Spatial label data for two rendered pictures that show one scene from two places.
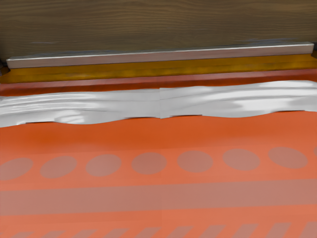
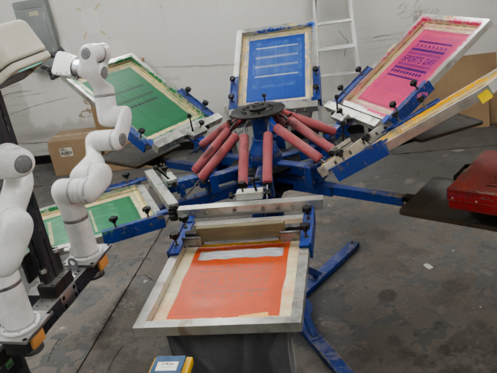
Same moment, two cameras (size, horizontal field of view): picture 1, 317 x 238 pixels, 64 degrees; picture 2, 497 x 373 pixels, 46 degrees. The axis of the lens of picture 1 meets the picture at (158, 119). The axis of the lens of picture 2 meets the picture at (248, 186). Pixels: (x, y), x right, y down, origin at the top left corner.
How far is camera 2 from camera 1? 2.20 m
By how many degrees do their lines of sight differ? 11
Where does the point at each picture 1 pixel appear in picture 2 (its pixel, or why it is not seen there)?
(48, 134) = (217, 261)
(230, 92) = (256, 251)
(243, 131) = (253, 260)
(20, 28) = (207, 235)
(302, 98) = (268, 253)
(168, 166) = (237, 266)
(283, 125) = (261, 259)
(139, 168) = (233, 266)
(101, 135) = (227, 261)
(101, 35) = (227, 236)
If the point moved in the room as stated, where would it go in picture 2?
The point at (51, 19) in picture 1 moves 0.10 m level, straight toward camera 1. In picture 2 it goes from (215, 233) to (219, 243)
